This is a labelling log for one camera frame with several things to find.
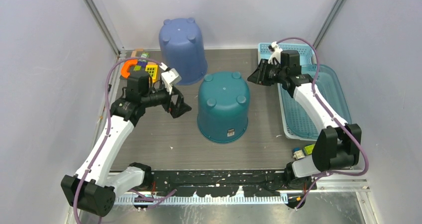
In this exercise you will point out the teal plastic basket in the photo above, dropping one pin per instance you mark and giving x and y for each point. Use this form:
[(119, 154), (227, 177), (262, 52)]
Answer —
[(296, 123)]

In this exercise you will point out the purple toy block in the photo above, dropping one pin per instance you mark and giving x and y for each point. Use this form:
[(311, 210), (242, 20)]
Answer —
[(142, 63)]

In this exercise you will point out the orange toy arch block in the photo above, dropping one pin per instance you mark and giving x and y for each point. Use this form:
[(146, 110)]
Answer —
[(127, 67)]

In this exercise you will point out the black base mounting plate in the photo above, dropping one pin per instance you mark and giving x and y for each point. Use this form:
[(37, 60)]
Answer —
[(223, 183)]

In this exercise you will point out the blue plastic bucket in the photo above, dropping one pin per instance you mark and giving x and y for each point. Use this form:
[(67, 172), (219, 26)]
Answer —
[(182, 47)]

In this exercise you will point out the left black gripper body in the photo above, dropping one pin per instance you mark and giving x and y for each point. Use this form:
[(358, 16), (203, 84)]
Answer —
[(160, 97)]

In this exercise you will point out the small toy car blue wheels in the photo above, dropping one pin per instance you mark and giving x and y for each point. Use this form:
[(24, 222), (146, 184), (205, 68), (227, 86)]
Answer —
[(298, 153)]

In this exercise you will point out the yellow toy block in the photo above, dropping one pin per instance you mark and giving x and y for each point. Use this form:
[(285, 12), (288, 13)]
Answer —
[(153, 70)]

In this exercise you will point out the white cable duct strip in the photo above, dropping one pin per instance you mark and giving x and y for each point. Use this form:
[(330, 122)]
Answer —
[(129, 199)]

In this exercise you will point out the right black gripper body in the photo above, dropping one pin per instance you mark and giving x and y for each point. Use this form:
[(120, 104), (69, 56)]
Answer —
[(274, 73)]

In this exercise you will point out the lime green toy brick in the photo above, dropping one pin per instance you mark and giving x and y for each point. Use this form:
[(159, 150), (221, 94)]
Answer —
[(308, 149)]

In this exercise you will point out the green numbered toy block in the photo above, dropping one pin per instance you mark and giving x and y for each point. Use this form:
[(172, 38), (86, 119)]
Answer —
[(145, 55)]

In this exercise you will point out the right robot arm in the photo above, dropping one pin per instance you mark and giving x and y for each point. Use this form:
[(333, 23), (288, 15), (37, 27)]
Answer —
[(337, 145)]

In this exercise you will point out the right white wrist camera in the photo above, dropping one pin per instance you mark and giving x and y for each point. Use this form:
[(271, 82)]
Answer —
[(275, 58)]

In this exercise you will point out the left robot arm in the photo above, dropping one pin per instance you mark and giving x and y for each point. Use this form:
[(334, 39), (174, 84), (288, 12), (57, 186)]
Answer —
[(90, 189)]

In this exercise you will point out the light blue plastic basket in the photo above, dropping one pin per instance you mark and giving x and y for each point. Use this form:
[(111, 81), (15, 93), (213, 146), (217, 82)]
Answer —
[(306, 54)]

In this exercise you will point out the lime green long brick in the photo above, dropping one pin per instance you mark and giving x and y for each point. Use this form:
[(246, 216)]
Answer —
[(137, 68)]

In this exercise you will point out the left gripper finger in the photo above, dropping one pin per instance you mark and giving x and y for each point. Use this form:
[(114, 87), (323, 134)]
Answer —
[(179, 109), (177, 98)]

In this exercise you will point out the teal plastic bucket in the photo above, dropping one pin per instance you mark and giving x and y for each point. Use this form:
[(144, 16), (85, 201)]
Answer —
[(223, 106)]

